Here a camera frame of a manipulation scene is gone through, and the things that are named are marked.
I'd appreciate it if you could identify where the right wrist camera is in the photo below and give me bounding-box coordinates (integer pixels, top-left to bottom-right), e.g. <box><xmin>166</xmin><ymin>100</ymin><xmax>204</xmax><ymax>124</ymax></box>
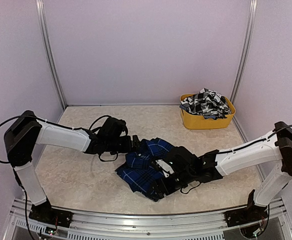
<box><xmin>154</xmin><ymin>159</ymin><xmax>174</xmax><ymax>178</ymax></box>

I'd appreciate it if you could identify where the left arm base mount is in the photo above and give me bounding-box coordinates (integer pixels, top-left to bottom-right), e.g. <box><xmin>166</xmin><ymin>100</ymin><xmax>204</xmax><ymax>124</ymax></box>
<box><xmin>29</xmin><ymin>199</ymin><xmax>73</xmax><ymax>228</ymax></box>

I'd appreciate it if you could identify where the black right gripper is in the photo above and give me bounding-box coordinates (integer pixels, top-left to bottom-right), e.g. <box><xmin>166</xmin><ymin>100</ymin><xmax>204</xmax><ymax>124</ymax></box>
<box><xmin>146</xmin><ymin>168</ymin><xmax>196</xmax><ymax>200</ymax></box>

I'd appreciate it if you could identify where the right aluminium frame post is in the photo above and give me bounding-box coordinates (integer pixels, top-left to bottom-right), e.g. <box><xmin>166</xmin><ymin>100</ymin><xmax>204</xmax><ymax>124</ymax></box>
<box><xmin>231</xmin><ymin>0</ymin><xmax>258</xmax><ymax>101</ymax></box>

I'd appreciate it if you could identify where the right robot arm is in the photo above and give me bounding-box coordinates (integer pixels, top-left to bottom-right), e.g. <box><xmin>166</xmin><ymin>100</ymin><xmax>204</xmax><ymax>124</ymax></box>
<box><xmin>151</xmin><ymin>121</ymin><xmax>292</xmax><ymax>222</ymax></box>

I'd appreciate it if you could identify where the aluminium frame post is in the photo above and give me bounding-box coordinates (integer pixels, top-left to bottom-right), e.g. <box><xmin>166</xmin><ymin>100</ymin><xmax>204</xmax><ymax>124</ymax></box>
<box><xmin>36</xmin><ymin>0</ymin><xmax>68</xmax><ymax>110</ymax></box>
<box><xmin>231</xmin><ymin>0</ymin><xmax>258</xmax><ymax>101</ymax></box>

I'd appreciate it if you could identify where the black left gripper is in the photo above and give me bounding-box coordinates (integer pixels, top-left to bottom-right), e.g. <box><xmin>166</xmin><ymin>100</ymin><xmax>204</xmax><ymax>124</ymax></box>
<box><xmin>106</xmin><ymin>135</ymin><xmax>142</xmax><ymax>155</ymax></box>

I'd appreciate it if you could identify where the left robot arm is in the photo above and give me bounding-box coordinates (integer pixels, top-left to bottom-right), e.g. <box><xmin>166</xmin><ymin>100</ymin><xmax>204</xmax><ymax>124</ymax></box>
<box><xmin>4</xmin><ymin>110</ymin><xmax>140</xmax><ymax>223</ymax></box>

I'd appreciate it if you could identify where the left aluminium frame post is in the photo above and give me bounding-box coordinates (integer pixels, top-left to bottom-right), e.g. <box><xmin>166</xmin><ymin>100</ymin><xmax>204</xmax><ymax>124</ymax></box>
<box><xmin>36</xmin><ymin>0</ymin><xmax>68</xmax><ymax>110</ymax></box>

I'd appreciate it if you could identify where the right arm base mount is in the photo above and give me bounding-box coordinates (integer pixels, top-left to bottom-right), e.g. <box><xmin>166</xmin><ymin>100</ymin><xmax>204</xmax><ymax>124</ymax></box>
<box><xmin>224</xmin><ymin>189</ymin><xmax>271</xmax><ymax>227</ymax></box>

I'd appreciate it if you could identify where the blue plaid long sleeve shirt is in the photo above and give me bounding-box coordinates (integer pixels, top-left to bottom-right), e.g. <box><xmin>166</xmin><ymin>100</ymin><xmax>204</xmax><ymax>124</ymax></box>
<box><xmin>116</xmin><ymin>138</ymin><xmax>175</xmax><ymax>202</ymax></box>

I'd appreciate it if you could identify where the yellow plastic basket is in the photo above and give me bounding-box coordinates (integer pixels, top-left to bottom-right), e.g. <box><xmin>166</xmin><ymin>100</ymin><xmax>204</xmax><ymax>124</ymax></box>
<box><xmin>180</xmin><ymin>98</ymin><xmax>236</xmax><ymax>130</ymax></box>

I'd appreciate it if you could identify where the front aluminium rail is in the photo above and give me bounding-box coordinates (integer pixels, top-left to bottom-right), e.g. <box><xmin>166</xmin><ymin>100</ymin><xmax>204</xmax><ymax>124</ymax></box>
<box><xmin>1</xmin><ymin>198</ymin><xmax>292</xmax><ymax>240</ymax></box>

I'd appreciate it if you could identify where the black white plaid shirt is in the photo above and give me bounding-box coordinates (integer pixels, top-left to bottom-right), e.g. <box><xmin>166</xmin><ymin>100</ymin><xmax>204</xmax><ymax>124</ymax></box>
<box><xmin>179</xmin><ymin>88</ymin><xmax>232</xmax><ymax>120</ymax></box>

